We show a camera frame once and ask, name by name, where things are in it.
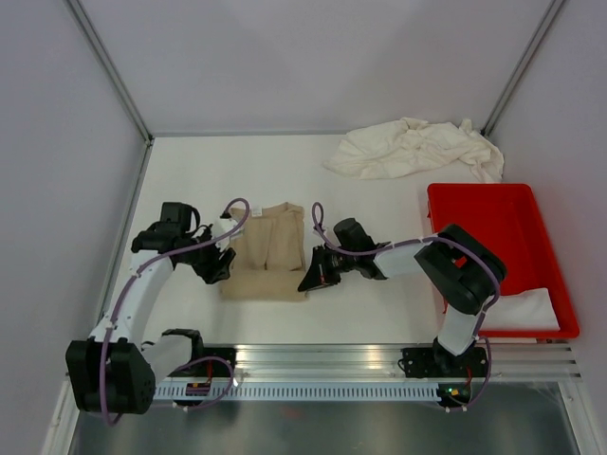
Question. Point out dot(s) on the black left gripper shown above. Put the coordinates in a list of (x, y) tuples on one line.
[(212, 273)]

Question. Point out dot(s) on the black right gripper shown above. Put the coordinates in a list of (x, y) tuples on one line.
[(319, 274)]

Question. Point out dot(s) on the beige t shirt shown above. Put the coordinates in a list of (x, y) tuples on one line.
[(270, 260)]

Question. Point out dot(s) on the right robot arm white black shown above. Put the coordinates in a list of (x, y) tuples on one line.
[(466, 274)]

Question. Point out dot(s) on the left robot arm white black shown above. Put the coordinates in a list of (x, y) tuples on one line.
[(115, 371)]

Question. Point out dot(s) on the cream white t shirt pile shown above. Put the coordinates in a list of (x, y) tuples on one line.
[(411, 145)]

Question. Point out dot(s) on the red plastic bin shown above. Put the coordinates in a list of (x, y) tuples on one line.
[(506, 219)]

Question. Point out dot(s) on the white folded cloth in bin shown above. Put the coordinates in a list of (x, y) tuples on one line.
[(530, 310)]

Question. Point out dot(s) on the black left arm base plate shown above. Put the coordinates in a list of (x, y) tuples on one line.
[(215, 362)]

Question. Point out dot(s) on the white slotted cable duct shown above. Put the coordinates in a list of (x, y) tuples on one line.
[(298, 392)]

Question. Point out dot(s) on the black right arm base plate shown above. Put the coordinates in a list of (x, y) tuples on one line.
[(436, 362)]

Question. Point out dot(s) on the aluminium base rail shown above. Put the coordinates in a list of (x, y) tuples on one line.
[(509, 362)]

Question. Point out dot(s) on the left aluminium frame post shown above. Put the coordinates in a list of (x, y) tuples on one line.
[(95, 42)]

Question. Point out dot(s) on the aluminium frame post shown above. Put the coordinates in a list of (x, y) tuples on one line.
[(95, 42), (531, 51)]

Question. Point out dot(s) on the right aluminium frame post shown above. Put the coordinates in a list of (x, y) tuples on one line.
[(531, 51)]

